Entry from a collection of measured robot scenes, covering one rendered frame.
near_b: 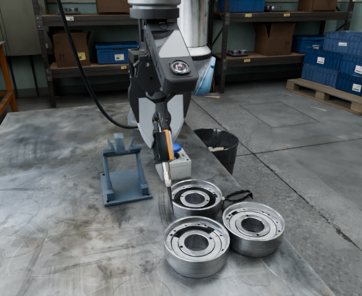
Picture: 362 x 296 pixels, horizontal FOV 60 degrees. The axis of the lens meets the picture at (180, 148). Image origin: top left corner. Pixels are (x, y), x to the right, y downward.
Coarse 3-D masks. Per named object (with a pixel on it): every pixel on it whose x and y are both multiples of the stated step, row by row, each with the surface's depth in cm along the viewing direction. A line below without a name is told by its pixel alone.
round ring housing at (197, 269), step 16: (176, 224) 54; (192, 224) 54; (208, 224) 54; (192, 240) 53; (208, 240) 51; (224, 240) 51; (176, 256) 46; (192, 256) 48; (224, 256) 47; (192, 272) 46; (208, 272) 46
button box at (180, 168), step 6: (180, 150) 77; (174, 156) 73; (180, 156) 74; (186, 156) 74; (174, 162) 72; (180, 162) 72; (186, 162) 72; (156, 168) 77; (174, 168) 72; (180, 168) 72; (186, 168) 73; (162, 174) 71; (174, 174) 72; (180, 174) 73; (186, 174) 73; (162, 180) 72
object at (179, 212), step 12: (192, 180) 65; (204, 180) 65; (192, 192) 63; (216, 192) 63; (168, 204) 61; (192, 204) 60; (204, 204) 60; (216, 204) 58; (180, 216) 58; (204, 216) 57
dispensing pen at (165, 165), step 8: (160, 120) 52; (160, 128) 52; (160, 136) 50; (160, 144) 50; (160, 152) 49; (168, 152) 50; (160, 160) 49; (168, 160) 50; (168, 168) 51; (168, 176) 51; (168, 184) 50; (168, 192) 51
